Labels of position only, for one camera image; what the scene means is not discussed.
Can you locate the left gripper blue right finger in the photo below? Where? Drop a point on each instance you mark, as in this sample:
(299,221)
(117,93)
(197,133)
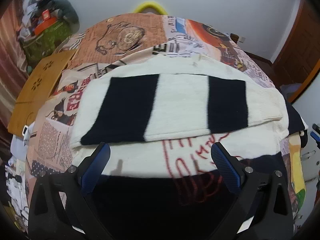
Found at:
(228,167)

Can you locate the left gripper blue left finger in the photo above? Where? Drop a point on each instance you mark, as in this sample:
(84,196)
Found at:
(92,167)

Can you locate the white and navy knit sweater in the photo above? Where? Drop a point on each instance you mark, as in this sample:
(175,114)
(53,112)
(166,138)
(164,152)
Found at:
(160,118)

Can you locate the newspaper print bed sheet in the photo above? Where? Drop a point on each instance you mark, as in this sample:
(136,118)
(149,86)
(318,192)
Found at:
(125,42)

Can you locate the clutter pile beside bed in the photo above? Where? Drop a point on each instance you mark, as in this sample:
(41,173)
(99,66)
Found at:
(15,179)

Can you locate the yellow wooden board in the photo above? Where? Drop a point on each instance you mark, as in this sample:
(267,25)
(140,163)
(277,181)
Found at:
(37,90)

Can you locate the striped pink curtain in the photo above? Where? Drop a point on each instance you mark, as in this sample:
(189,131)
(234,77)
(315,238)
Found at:
(13,64)

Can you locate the green patterned storage bag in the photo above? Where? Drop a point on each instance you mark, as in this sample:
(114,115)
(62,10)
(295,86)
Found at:
(45,43)

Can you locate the brown wooden door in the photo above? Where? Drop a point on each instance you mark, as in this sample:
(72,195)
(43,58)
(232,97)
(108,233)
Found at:
(298,61)

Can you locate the orange box on bag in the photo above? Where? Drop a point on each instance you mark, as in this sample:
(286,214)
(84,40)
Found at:
(47,21)

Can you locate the grey plush toy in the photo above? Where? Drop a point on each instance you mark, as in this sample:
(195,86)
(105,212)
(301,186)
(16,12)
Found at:
(66,12)

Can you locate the yellow curved headboard bar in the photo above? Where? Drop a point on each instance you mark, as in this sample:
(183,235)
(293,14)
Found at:
(150,6)

